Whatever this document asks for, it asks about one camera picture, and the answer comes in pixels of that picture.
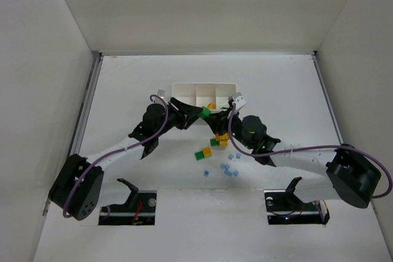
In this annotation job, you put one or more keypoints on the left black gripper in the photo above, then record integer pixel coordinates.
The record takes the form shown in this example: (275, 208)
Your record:
(182, 114)

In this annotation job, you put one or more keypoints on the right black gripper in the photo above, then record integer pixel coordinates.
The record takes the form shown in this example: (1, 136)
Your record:
(221, 123)

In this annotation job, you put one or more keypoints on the yellow arched lego brick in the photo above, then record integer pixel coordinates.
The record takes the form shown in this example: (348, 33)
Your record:
(223, 139)

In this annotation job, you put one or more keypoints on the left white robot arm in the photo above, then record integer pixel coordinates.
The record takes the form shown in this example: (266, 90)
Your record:
(77, 187)

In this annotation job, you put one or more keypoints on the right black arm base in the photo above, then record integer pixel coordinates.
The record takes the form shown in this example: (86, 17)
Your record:
(284, 208)

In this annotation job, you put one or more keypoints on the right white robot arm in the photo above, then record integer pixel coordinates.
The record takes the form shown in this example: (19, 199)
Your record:
(341, 171)

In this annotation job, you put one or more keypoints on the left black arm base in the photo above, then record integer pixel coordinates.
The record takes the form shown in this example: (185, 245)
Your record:
(137, 210)

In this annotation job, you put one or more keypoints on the white divided container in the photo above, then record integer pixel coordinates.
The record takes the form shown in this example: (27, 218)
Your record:
(201, 94)

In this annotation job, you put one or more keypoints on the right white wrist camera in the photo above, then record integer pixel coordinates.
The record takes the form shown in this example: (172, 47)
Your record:
(236, 102)

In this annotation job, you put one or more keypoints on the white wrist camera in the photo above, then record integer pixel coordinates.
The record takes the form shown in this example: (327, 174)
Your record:
(236, 102)
(161, 93)

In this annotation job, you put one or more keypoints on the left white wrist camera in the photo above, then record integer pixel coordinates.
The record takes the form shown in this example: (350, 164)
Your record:
(161, 93)

